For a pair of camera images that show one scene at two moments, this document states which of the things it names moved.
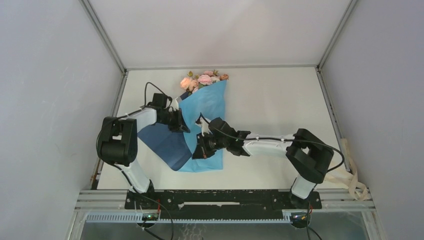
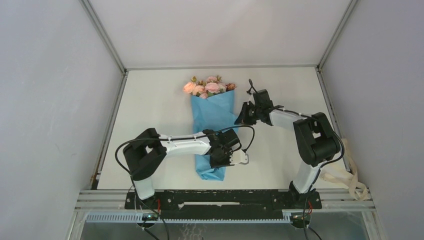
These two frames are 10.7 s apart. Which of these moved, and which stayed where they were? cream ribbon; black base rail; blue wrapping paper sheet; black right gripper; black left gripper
Moved: black right gripper; blue wrapping paper sheet; black left gripper
Stayed: cream ribbon; black base rail
